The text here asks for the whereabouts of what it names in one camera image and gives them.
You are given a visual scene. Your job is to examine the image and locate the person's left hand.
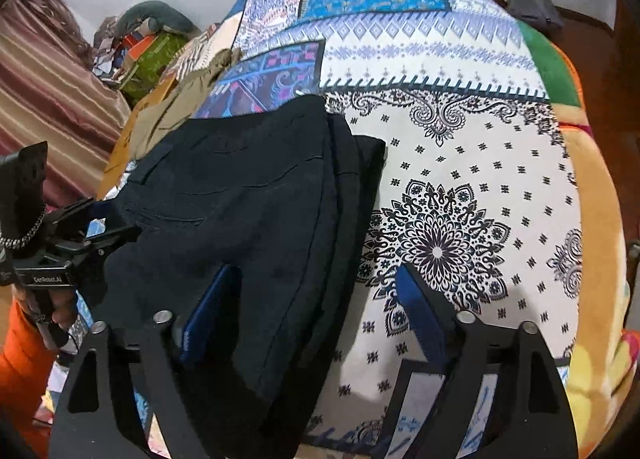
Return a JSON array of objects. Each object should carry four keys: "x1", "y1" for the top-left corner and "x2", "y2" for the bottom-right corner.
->
[{"x1": 12, "y1": 285, "x2": 79, "y2": 341}]

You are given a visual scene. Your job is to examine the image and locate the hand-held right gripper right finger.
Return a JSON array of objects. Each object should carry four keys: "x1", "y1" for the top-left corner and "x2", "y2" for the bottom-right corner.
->
[{"x1": 381, "y1": 263, "x2": 582, "y2": 459}]

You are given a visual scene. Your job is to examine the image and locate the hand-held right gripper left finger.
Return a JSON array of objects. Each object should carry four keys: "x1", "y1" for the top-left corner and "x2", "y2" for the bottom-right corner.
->
[{"x1": 49, "y1": 263, "x2": 243, "y2": 459}]

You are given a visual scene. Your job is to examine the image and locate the grey neck pillow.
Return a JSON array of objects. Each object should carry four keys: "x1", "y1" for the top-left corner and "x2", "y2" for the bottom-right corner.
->
[{"x1": 112, "y1": 0, "x2": 199, "y2": 38}]

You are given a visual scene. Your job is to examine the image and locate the olive khaki pants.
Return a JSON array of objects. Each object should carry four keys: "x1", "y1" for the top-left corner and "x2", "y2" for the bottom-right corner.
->
[{"x1": 127, "y1": 47, "x2": 244, "y2": 160}]

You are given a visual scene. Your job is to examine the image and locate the blue patchwork bedspread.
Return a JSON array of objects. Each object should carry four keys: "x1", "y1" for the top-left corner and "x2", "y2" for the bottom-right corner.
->
[{"x1": 95, "y1": 0, "x2": 587, "y2": 459}]

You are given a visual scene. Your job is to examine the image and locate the orange green fleece blanket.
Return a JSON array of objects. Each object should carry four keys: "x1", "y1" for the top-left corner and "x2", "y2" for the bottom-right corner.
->
[{"x1": 515, "y1": 18, "x2": 637, "y2": 459}]

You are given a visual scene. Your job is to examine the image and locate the pile of assorted clutter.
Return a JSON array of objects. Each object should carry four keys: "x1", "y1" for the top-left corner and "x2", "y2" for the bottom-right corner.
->
[{"x1": 90, "y1": 14, "x2": 157, "y2": 88}]

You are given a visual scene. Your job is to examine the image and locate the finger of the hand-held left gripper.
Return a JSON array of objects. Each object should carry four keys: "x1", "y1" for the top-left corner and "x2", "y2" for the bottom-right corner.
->
[
  {"x1": 47, "y1": 196, "x2": 99, "y2": 240},
  {"x1": 64, "y1": 224, "x2": 144, "y2": 266}
]

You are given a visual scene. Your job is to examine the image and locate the person's left forearm orange sleeve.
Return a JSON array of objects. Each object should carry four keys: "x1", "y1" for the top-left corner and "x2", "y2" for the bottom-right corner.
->
[{"x1": 0, "y1": 298, "x2": 72, "y2": 442}]

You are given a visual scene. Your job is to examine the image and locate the black pants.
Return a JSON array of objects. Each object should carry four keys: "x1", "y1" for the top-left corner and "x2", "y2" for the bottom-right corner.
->
[{"x1": 82, "y1": 94, "x2": 389, "y2": 459}]

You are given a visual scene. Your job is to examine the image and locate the striped maroon curtain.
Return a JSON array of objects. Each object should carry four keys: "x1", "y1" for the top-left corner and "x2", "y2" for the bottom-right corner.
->
[{"x1": 0, "y1": 0, "x2": 134, "y2": 210}]

